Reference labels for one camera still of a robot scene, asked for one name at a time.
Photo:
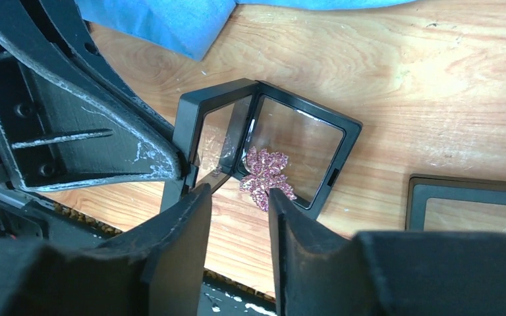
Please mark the black square frame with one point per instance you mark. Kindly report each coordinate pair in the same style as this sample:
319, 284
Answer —
448, 203
239, 128

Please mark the gold leaf brooch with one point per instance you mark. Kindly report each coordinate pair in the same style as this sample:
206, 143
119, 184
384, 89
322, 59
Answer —
265, 173

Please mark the light blue shirt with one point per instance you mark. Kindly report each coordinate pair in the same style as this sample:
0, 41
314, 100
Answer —
190, 28

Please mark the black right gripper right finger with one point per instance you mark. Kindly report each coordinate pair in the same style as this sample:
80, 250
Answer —
318, 272

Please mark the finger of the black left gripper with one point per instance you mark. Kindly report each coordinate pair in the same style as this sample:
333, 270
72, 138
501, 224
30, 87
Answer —
70, 27
60, 130

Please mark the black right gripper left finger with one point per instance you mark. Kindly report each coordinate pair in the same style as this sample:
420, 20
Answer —
156, 268

